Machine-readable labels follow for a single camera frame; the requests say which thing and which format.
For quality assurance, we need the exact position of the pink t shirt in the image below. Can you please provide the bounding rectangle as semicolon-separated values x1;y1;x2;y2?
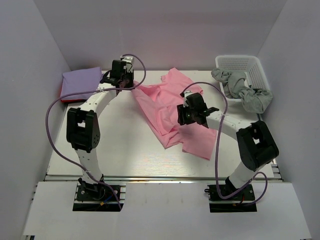
131;68;217;160

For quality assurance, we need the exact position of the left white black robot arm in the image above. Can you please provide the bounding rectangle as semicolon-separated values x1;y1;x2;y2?
66;56;134;185

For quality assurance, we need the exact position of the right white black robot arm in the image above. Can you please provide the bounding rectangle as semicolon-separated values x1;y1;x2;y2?
177;90;280;192

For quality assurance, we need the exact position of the folded purple t shirt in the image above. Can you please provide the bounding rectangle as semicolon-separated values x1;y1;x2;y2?
60;67;102;96

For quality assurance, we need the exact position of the folded red t shirt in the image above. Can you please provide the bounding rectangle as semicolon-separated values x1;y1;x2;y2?
60;88;90;103

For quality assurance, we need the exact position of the grey crumpled t shirt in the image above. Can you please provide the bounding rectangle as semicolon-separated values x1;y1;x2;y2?
211;67;273;114

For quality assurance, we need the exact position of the white plastic basket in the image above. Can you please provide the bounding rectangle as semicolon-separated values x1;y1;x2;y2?
215;55;271;106

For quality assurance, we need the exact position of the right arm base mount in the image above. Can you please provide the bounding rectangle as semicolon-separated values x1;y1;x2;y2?
204;183;257;213

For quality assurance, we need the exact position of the aluminium table rail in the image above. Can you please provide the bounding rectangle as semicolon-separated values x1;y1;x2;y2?
43;98;283;185

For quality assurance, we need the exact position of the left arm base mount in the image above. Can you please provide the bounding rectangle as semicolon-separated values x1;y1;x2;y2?
72;178;126;212

